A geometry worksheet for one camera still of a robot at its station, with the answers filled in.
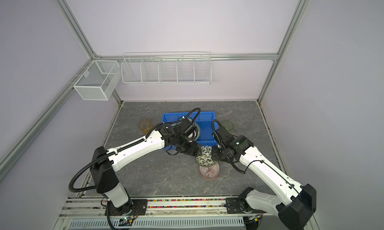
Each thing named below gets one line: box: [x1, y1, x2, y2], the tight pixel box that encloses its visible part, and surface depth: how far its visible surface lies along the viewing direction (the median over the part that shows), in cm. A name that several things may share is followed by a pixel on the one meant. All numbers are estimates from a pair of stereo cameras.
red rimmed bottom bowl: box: [198, 161, 221, 180], surface depth 83 cm
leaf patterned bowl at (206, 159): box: [195, 145, 217, 167], surface depth 80 cm
